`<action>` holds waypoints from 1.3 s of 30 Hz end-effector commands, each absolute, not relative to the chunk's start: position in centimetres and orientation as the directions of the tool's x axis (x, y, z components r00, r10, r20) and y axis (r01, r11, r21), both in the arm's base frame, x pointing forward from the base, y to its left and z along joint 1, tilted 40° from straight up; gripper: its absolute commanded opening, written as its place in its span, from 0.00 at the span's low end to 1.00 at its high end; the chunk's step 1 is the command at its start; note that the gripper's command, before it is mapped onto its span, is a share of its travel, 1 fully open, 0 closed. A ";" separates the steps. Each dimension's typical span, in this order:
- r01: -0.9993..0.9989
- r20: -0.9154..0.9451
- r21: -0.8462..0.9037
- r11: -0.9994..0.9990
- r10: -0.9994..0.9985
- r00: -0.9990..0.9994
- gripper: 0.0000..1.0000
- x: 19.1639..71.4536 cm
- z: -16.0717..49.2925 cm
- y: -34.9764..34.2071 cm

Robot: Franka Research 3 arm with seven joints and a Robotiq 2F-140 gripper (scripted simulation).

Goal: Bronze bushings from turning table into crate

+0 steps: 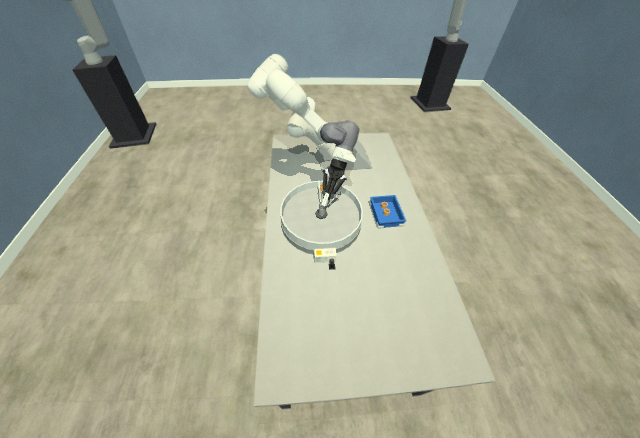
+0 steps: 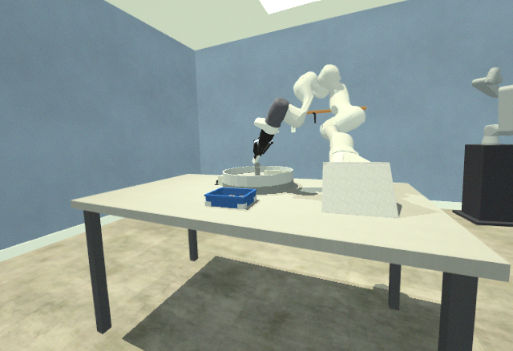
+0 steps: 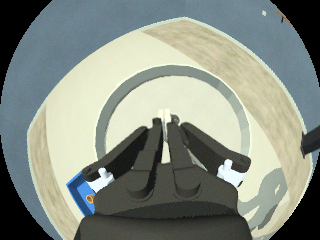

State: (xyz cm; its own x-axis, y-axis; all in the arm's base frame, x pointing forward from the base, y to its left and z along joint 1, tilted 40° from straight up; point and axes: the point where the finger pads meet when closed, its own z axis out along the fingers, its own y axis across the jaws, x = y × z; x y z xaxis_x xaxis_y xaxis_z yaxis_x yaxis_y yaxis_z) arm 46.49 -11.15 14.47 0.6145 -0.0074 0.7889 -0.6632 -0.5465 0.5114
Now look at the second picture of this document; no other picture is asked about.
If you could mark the blue shallow tray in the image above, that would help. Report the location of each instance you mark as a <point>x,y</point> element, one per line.
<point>239,198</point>

